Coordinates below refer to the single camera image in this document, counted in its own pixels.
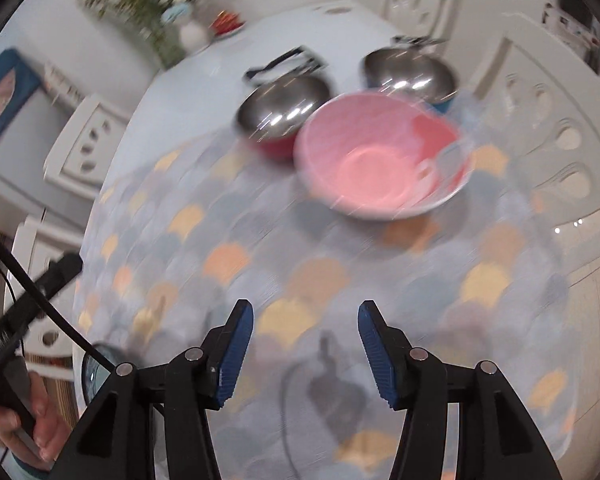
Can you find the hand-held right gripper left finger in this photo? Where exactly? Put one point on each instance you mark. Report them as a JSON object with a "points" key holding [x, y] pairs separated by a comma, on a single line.
{"points": [[235, 355]]}

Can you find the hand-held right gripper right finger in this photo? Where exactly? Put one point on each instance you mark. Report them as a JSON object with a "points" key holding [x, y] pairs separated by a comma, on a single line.
{"points": [[377, 355]]}

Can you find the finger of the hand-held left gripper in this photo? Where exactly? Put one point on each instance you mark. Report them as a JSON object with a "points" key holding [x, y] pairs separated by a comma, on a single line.
{"points": [[60, 270]]}

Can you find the blue patterned ceramic plate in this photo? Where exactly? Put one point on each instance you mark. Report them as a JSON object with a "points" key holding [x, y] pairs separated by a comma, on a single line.
{"points": [[94, 375]]}

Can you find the pink polka dot bowl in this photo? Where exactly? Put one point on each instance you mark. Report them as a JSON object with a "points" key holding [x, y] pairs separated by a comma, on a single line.
{"points": [[370, 170]]}

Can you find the red steel bowl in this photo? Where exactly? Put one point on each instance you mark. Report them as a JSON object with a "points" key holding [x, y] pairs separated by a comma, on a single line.
{"points": [[280, 105]]}

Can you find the blue steel bowl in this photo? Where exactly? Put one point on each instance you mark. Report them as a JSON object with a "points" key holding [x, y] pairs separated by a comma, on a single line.
{"points": [[410, 75]]}

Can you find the person's left hand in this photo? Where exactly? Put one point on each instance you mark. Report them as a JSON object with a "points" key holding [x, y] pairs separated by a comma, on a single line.
{"points": [[50, 430]]}

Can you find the fan patterned tablecloth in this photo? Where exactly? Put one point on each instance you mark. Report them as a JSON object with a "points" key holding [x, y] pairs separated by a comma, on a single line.
{"points": [[330, 270]]}

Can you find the blue dust cover cloth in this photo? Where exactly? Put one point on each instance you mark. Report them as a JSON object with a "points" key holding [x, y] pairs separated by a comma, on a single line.
{"points": [[5, 110]]}

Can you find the glass vase with green stems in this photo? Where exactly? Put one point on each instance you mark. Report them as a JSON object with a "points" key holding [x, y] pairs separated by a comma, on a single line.
{"points": [[150, 25]]}

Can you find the white vase with blue flowers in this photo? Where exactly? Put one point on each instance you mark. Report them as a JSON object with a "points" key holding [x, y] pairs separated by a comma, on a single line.
{"points": [[192, 32]]}

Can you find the black folding stand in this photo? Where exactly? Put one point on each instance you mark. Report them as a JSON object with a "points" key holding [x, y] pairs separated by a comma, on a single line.
{"points": [[280, 62]]}

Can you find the red lidded tea cup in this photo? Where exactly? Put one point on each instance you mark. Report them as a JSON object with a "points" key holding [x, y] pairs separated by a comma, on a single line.
{"points": [[226, 22]]}

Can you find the colourful item shelf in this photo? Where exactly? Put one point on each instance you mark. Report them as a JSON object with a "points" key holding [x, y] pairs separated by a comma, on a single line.
{"points": [[570, 20]]}

